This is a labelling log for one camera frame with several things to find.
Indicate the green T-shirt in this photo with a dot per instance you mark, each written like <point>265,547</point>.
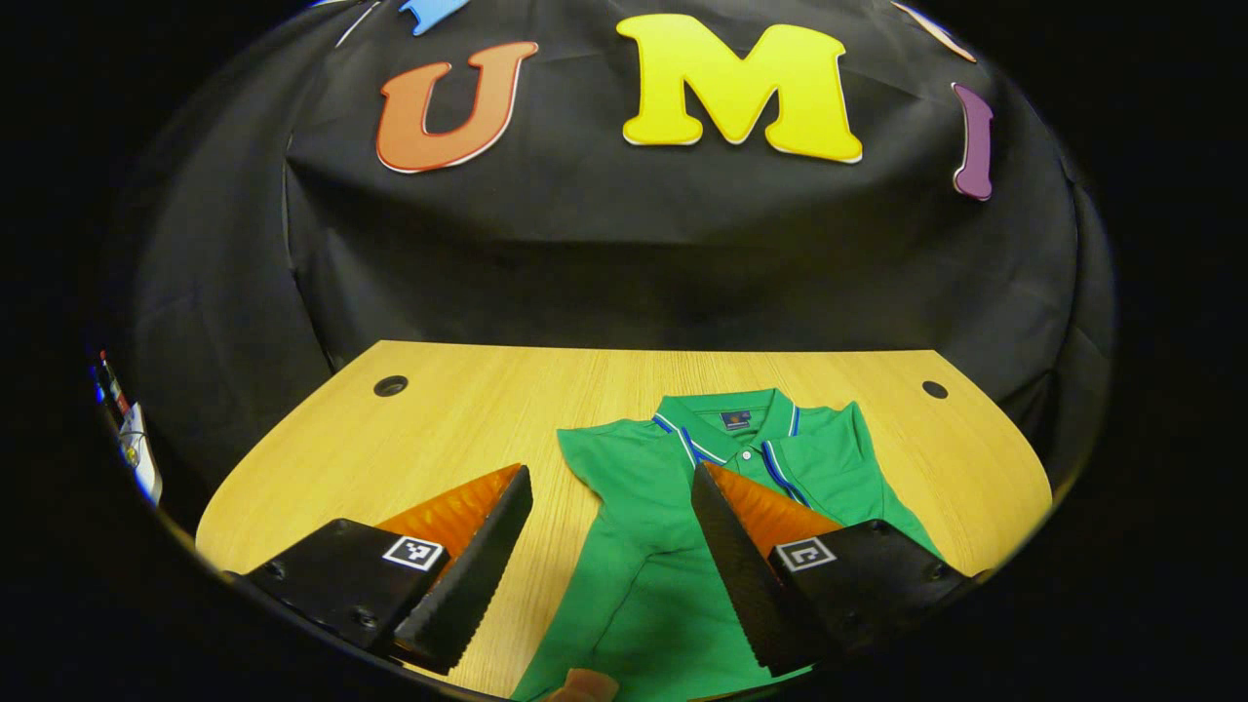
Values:
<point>634,585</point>

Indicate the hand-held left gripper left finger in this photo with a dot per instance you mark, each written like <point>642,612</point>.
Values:
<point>478,575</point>

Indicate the black backdrop cloth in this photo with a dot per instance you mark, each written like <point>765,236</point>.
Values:
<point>634,253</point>

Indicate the white side table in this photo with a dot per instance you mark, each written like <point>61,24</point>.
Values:
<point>141,468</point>

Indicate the red bottle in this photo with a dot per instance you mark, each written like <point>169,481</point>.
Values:
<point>112,382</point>

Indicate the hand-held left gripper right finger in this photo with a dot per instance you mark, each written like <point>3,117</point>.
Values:
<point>741,575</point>

